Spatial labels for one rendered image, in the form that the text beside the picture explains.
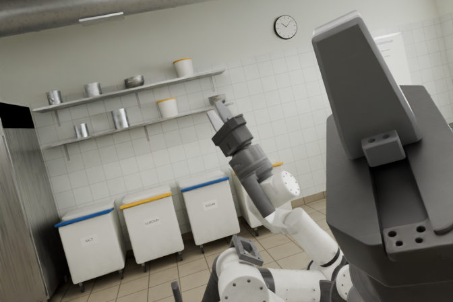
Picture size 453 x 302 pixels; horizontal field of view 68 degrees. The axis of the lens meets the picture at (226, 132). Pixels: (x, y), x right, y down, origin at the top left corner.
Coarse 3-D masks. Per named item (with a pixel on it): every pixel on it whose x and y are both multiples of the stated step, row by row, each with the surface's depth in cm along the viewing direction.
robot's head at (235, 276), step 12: (228, 252) 54; (216, 264) 55; (228, 264) 51; (240, 264) 48; (252, 264) 50; (228, 276) 46; (240, 276) 45; (252, 276) 45; (228, 288) 45; (240, 288) 45; (252, 288) 45; (264, 288) 45; (228, 300) 45; (240, 300) 45; (252, 300) 45; (264, 300) 45
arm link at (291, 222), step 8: (248, 200) 81; (248, 208) 81; (256, 208) 80; (296, 208) 84; (256, 216) 81; (272, 216) 83; (280, 216) 84; (288, 216) 84; (296, 216) 81; (304, 216) 80; (264, 224) 81; (272, 224) 80; (280, 224) 80; (288, 224) 81; (296, 224) 79; (304, 224) 79; (272, 232) 81; (280, 232) 81; (288, 232) 80; (296, 232) 79
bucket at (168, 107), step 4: (160, 100) 397; (164, 100) 396; (168, 100) 397; (172, 100) 400; (176, 100) 409; (160, 104) 399; (164, 104) 397; (168, 104) 397; (172, 104) 400; (176, 104) 406; (160, 108) 401; (164, 108) 398; (168, 108) 398; (172, 108) 400; (176, 108) 405; (160, 112) 405; (164, 112) 399; (168, 112) 398; (172, 112) 400; (176, 112) 404; (164, 116) 401; (168, 116) 399; (172, 116) 400
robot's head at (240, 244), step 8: (232, 240) 56; (240, 240) 55; (248, 240) 57; (232, 248) 55; (240, 248) 51; (248, 248) 56; (256, 248) 54; (240, 256) 48; (248, 256) 48; (256, 256) 50; (256, 264) 49
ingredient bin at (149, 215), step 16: (144, 192) 398; (160, 192) 385; (128, 208) 352; (144, 208) 355; (160, 208) 358; (128, 224) 351; (144, 224) 354; (160, 224) 358; (176, 224) 362; (144, 240) 355; (160, 240) 358; (176, 240) 362; (144, 256) 355; (160, 256) 359; (144, 272) 360
